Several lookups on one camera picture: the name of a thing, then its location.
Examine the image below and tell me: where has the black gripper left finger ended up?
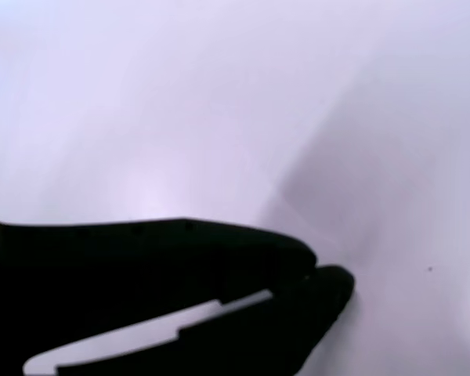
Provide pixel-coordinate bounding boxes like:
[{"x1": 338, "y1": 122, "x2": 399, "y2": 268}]
[{"x1": 0, "y1": 198, "x2": 319, "y2": 376}]

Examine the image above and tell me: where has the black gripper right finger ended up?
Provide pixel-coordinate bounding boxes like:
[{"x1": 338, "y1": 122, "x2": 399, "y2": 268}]
[{"x1": 56, "y1": 264, "x2": 356, "y2": 376}]

